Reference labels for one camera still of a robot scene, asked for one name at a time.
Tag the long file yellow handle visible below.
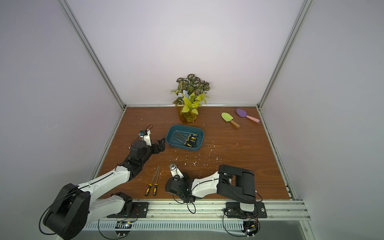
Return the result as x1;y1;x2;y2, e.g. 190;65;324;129
145;166;160;197

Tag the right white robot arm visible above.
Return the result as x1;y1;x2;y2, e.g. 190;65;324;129
165;164;257;213

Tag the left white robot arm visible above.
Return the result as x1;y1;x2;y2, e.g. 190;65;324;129
39;139;166;240

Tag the teal plastic storage box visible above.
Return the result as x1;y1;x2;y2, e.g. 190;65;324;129
166;125;205;152

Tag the amber glass vase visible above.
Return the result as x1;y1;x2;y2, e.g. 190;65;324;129
177;105;199;124

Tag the artificial plant bouquet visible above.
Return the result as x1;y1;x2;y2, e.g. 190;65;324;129
171;74;211;115

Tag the left circuit board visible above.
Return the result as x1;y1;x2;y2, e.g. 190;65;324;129
115;221;133;239

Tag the circuit board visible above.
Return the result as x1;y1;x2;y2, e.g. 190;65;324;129
243;220;261;238
115;221;133;239

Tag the right circuit board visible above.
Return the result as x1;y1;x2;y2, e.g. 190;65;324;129
243;220;261;238

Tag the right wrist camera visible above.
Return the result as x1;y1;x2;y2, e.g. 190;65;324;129
170;163;184;179

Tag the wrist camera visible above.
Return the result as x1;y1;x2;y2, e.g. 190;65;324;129
170;163;184;179
139;129;152;147

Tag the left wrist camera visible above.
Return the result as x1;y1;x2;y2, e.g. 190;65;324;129
139;129;152;147

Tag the aluminium rail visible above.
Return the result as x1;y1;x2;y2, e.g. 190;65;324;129
133;199;311;221

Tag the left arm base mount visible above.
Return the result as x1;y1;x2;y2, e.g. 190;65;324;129
107;192;149;219

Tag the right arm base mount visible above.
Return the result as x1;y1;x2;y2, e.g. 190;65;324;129
223;202;268;219

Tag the green trowel wooden handle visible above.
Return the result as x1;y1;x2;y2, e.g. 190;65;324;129
221;113;240;128

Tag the purple trowel pink handle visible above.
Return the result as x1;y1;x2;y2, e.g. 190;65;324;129
236;108;261;123

